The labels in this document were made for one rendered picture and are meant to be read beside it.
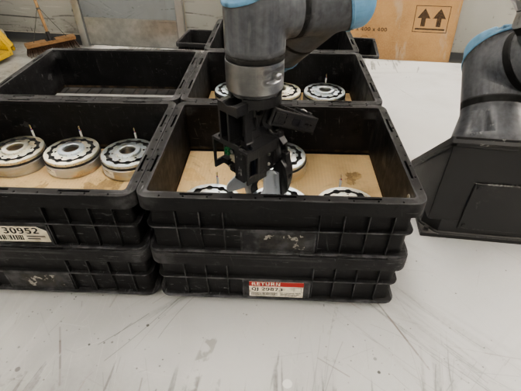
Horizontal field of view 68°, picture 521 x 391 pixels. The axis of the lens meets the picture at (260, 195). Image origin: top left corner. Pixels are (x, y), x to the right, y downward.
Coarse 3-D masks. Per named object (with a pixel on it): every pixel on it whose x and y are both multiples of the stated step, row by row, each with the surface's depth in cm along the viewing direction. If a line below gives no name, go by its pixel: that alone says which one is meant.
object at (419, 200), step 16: (176, 112) 72; (384, 112) 72; (160, 144) 63; (400, 144) 63; (160, 160) 60; (400, 160) 60; (144, 176) 56; (416, 176) 56; (144, 192) 53; (160, 192) 53; (176, 192) 53; (192, 192) 53; (208, 192) 53; (416, 192) 53; (144, 208) 54; (160, 208) 54; (176, 208) 54; (192, 208) 54; (208, 208) 53; (224, 208) 53; (240, 208) 53; (256, 208) 53; (272, 208) 53; (288, 208) 53; (304, 208) 53; (320, 208) 53; (336, 208) 52; (352, 208) 52; (368, 208) 52; (384, 208) 52; (400, 208) 52; (416, 208) 52
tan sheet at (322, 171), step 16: (192, 160) 78; (208, 160) 78; (320, 160) 78; (336, 160) 78; (352, 160) 78; (368, 160) 78; (192, 176) 73; (208, 176) 73; (224, 176) 73; (304, 176) 73; (320, 176) 73; (336, 176) 73; (352, 176) 73; (368, 176) 73; (240, 192) 70; (304, 192) 70; (320, 192) 70; (368, 192) 70
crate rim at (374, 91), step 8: (200, 56) 96; (336, 56) 98; (344, 56) 98; (352, 56) 97; (360, 56) 96; (200, 64) 91; (360, 64) 91; (192, 72) 88; (368, 72) 88; (192, 80) 84; (368, 80) 84; (192, 88) 82; (368, 88) 82; (376, 88) 81; (184, 96) 78; (376, 96) 78; (352, 104) 75; (360, 104) 75; (368, 104) 75; (376, 104) 75
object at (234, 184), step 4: (232, 180) 61; (236, 180) 62; (228, 184) 61; (232, 184) 61; (236, 184) 62; (240, 184) 63; (244, 184) 64; (252, 184) 63; (256, 184) 65; (228, 188) 61; (232, 188) 62; (236, 188) 63; (240, 188) 64; (244, 188) 66; (248, 188) 65; (252, 188) 64; (256, 188) 65; (248, 192) 65; (252, 192) 65
